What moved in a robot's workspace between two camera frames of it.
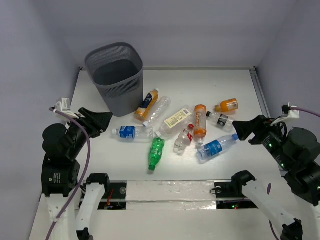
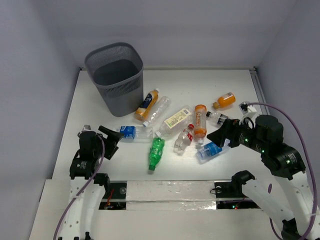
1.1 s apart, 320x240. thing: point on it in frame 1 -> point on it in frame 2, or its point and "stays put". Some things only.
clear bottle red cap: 184,140 stays put
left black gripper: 88,122 -> 108,143
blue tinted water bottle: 216,147 stays put
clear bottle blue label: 138,133 stays put
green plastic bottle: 156,152 stays put
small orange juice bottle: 231,104 -> 225,101
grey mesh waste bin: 118,69 stays put
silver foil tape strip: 171,195 stays put
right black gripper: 258,125 -> 229,130
